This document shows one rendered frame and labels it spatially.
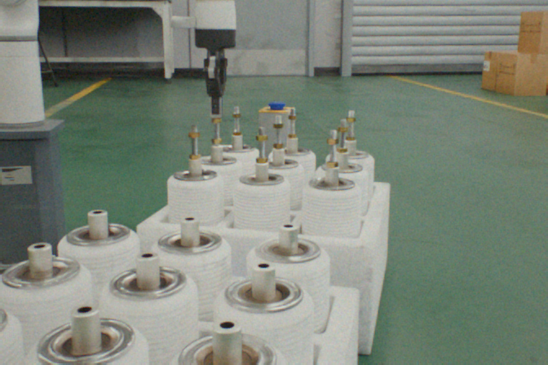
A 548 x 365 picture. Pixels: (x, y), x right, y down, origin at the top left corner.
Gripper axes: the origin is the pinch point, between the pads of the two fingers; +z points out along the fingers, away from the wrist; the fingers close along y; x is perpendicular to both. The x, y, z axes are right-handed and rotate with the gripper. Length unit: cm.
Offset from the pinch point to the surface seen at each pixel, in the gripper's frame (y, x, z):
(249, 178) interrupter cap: -13.3, -7.3, 10.2
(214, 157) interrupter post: -1.1, 0.3, 9.5
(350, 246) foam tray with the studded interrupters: -24.5, -23.5, 17.8
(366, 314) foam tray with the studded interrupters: -25.2, -26.3, 28.6
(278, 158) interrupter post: -3.5, -11.8, 9.0
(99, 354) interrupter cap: -69, -1, 10
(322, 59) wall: 522, -37, 18
